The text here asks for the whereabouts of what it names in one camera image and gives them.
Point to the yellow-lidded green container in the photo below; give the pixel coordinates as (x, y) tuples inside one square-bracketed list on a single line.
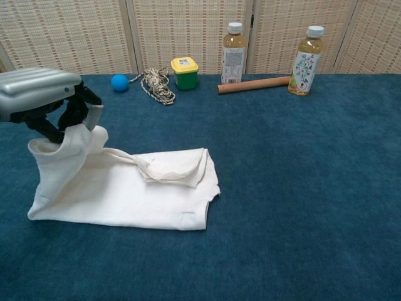
[(185, 75)]

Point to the tea bottle with floral label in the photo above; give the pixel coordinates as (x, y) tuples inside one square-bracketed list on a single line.
[(305, 69)]

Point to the wooden cylinder stick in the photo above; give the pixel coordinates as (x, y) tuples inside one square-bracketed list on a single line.
[(250, 85)]

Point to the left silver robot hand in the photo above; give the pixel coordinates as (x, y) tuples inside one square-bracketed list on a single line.
[(34, 91)]

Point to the woven bamboo folding screen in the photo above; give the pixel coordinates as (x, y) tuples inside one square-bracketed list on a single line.
[(188, 34)]

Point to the tea bottle with text label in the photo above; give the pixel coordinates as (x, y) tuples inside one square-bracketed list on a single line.
[(233, 59)]

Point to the blue felt table cloth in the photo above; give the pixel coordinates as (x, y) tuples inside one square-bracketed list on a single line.
[(282, 156)]

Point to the blue ball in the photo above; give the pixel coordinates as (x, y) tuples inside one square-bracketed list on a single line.
[(119, 83)]

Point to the white t-shirt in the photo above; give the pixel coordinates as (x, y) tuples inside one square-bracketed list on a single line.
[(125, 194)]

